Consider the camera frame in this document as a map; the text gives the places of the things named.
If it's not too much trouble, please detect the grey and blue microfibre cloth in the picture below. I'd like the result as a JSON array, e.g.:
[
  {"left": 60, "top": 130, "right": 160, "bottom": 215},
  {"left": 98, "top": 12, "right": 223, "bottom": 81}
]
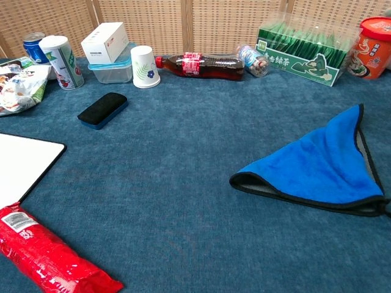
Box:
[{"left": 228, "top": 103, "right": 391, "bottom": 217}]

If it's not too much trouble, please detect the cola bottle with red label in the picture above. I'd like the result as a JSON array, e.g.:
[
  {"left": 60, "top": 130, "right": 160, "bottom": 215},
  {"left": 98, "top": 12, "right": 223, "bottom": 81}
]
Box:
[{"left": 155, "top": 52, "right": 246, "bottom": 82}]

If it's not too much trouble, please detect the white floral paper cup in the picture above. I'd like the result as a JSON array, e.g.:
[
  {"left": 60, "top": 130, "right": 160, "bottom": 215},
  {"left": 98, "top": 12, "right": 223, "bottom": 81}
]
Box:
[{"left": 130, "top": 45, "right": 161, "bottom": 89}]

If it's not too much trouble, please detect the black whiteboard eraser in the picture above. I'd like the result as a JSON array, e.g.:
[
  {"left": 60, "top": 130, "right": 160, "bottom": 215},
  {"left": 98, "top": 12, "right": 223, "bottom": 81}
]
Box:
[{"left": 77, "top": 92, "right": 129, "bottom": 131}]

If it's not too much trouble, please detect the small clear snack jar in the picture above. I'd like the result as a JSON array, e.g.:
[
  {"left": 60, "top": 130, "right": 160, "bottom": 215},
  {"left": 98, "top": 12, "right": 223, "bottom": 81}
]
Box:
[{"left": 235, "top": 43, "right": 271, "bottom": 79}]

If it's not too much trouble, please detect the clear container with blue lid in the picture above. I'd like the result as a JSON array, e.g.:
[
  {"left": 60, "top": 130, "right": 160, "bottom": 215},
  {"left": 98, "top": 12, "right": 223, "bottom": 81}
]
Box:
[{"left": 87, "top": 42, "right": 137, "bottom": 85}]

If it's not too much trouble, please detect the woven wooden folding screen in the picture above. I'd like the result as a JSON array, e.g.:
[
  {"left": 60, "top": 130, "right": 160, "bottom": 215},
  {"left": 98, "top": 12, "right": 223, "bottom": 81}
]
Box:
[{"left": 0, "top": 0, "right": 391, "bottom": 59}]

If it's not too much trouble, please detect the white cardboard box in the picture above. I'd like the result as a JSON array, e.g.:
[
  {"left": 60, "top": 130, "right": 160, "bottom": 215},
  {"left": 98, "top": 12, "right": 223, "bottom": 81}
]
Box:
[{"left": 80, "top": 21, "right": 130, "bottom": 65}]

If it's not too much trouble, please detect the green tea bag box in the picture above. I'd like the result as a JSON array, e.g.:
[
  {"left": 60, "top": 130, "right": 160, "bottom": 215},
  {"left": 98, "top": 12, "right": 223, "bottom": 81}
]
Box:
[{"left": 255, "top": 10, "right": 361, "bottom": 88}]

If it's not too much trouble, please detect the white green drink can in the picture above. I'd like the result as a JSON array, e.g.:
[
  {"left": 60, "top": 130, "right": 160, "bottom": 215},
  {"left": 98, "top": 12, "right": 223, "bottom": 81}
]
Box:
[{"left": 38, "top": 35, "right": 85, "bottom": 91}]

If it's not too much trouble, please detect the white board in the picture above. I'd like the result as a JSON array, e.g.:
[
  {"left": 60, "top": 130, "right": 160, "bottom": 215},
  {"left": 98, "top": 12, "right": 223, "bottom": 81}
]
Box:
[{"left": 0, "top": 132, "right": 67, "bottom": 210}]

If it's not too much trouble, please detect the white green snack bag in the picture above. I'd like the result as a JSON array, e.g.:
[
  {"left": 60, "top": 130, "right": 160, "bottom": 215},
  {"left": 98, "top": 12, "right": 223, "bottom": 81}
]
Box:
[{"left": 0, "top": 63, "right": 53, "bottom": 117}]

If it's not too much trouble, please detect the red snack package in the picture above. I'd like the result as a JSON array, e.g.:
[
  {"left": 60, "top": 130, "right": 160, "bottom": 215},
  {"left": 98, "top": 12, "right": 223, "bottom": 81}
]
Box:
[{"left": 0, "top": 201, "right": 125, "bottom": 293}]

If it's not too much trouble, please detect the blue soda can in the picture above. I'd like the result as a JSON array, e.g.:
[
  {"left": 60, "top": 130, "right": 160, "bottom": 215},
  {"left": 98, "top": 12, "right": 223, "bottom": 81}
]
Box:
[{"left": 23, "top": 32, "right": 51, "bottom": 65}]

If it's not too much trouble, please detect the light green tissue pack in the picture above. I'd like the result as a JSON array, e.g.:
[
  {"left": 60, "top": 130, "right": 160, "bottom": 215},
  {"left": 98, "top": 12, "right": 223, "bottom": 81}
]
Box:
[{"left": 12, "top": 56, "right": 37, "bottom": 70}]

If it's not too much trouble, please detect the orange instant noodle cup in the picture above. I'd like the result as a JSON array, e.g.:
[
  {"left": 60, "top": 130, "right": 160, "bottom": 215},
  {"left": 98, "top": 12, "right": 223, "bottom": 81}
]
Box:
[{"left": 347, "top": 16, "right": 391, "bottom": 81}]

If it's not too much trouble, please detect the brown cookie package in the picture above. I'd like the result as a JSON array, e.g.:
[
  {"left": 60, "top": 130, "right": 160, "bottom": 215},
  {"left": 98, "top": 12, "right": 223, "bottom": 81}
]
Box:
[{"left": 0, "top": 59, "right": 22, "bottom": 70}]

